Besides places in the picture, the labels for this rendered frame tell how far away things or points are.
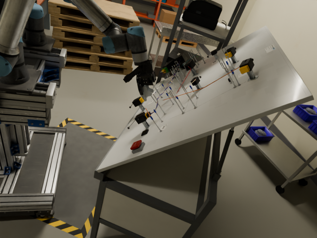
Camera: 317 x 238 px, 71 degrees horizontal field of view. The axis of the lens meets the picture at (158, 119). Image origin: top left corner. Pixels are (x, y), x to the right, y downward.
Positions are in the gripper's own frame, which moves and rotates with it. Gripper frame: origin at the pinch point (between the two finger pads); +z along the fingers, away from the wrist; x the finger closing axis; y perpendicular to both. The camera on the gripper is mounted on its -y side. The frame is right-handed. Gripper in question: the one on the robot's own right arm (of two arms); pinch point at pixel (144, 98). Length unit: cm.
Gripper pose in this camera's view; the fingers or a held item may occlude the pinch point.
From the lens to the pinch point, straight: 117.2
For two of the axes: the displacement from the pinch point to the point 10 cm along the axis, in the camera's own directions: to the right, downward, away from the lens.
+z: 1.4, 8.7, 4.8
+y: 9.7, -0.2, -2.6
